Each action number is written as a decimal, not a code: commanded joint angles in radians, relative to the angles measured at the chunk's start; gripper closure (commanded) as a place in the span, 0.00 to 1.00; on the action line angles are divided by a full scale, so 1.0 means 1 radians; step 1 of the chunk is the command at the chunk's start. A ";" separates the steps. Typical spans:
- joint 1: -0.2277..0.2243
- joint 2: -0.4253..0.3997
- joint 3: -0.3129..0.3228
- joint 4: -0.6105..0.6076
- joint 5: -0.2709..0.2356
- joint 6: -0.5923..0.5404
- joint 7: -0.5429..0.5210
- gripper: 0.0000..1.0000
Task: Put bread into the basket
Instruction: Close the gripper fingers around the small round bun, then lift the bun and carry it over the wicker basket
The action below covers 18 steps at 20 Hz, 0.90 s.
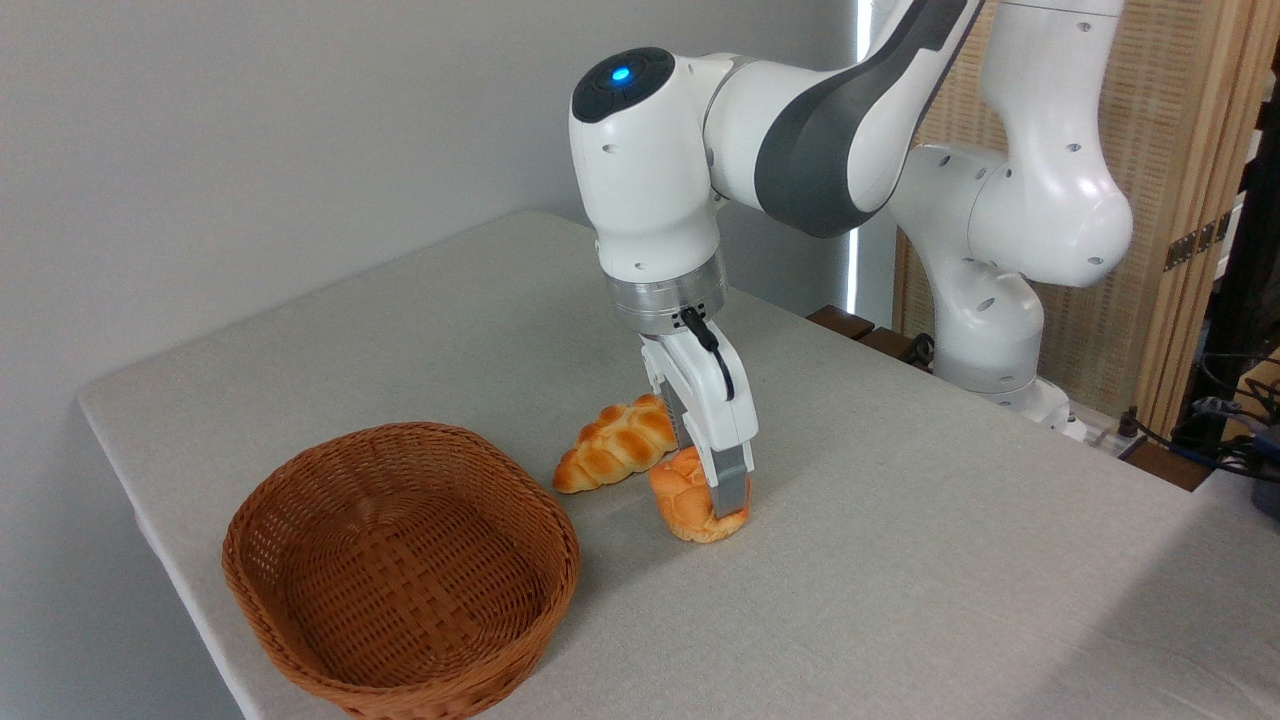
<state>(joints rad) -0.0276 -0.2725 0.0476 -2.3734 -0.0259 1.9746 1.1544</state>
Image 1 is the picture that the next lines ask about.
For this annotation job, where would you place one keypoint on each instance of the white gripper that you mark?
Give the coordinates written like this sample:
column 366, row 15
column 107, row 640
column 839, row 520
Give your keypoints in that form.
column 715, row 400

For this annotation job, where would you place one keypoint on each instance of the round knotted bread bun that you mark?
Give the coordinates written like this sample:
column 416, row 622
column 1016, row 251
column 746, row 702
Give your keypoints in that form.
column 680, row 500

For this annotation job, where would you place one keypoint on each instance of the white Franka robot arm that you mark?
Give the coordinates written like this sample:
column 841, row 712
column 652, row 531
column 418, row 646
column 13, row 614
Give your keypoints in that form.
column 650, row 180

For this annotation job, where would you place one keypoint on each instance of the long braided bread loaf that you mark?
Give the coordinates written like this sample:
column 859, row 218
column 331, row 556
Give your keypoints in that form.
column 610, row 450

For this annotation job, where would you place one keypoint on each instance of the brown wicker basket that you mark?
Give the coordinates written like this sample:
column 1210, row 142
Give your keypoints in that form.
column 400, row 600

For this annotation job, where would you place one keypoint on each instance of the dark brown wooden block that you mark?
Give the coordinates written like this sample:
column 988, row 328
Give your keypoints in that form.
column 888, row 345
column 840, row 322

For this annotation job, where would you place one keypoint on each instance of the grey tablecloth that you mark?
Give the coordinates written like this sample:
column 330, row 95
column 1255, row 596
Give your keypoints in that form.
column 900, row 600

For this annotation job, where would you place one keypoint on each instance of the metal screen hinge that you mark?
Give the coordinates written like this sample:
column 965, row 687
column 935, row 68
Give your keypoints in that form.
column 1195, row 242

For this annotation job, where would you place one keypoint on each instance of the dark grey device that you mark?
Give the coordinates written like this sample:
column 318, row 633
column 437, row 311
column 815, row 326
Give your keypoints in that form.
column 1268, row 480

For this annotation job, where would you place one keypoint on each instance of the black upright stand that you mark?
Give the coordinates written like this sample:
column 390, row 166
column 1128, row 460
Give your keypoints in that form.
column 1245, row 280

